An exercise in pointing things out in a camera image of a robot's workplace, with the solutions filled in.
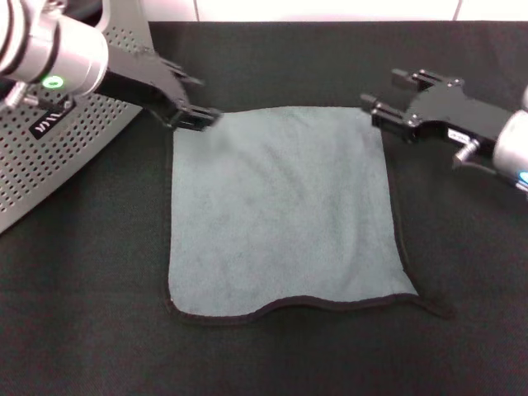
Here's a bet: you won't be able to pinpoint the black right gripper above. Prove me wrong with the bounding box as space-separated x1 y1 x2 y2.
360 68 513 157

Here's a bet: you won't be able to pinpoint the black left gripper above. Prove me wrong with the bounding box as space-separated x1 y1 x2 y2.
100 43 224 133

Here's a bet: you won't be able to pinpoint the grey towel with black hem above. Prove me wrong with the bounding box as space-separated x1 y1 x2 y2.
166 106 455 328

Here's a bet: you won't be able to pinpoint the grey perforated storage box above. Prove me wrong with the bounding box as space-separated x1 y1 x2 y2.
0 0 154 234

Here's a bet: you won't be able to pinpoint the black tablecloth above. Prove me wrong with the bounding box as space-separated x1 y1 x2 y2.
0 20 528 396

